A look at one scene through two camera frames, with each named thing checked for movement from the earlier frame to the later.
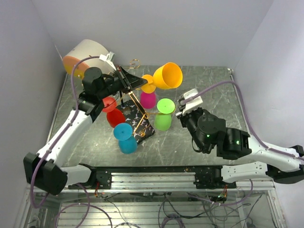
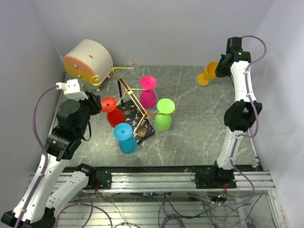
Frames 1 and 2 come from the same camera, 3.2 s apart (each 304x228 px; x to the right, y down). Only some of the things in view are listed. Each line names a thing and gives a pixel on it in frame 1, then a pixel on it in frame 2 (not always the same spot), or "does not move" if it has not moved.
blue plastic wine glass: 127,143 does not move
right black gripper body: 190,119 to 223,69
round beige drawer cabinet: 86,55 does not move
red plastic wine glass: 114,116 does not move
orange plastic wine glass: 169,76 to 209,73
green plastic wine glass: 163,118 does not move
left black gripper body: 113,85 to 90,105
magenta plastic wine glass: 147,100 does not move
